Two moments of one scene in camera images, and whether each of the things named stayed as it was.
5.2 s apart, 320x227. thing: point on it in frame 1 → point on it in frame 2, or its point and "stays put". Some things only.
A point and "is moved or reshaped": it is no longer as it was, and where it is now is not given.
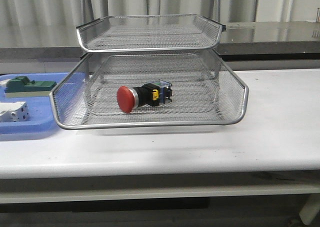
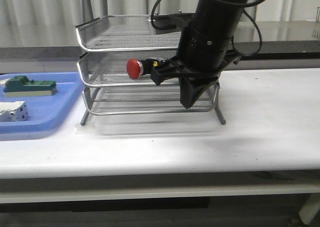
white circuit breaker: x=14 y=111 stays put
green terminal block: x=21 y=86 stays put
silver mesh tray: x=204 y=92 is moved or reshaped
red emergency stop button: x=153 y=94 → x=135 y=69
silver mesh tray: x=149 y=32 stays put
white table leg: x=310 y=209 stays put
